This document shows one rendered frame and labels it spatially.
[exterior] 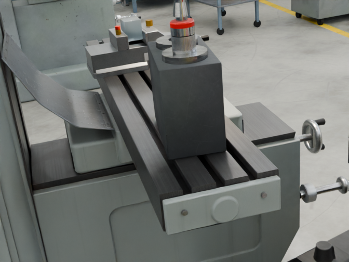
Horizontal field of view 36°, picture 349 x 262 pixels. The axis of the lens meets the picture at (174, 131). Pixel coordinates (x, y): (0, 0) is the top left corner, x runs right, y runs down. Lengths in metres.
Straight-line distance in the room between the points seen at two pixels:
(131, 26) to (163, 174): 0.72
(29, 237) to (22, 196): 0.12
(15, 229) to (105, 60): 0.54
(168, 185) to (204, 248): 0.75
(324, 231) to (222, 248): 0.89
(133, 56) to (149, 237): 0.54
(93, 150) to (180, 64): 0.53
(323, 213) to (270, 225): 0.94
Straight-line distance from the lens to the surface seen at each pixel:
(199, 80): 1.01
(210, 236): 1.69
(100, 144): 1.47
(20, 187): 1.46
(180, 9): 1.02
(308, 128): 1.85
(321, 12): 5.94
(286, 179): 1.68
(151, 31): 1.63
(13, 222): 1.48
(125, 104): 1.38
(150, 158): 1.08
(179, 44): 1.03
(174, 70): 1.00
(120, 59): 1.62
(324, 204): 2.73
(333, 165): 3.08
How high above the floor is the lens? 1.45
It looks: 24 degrees down
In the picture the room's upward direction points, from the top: 6 degrees counter-clockwise
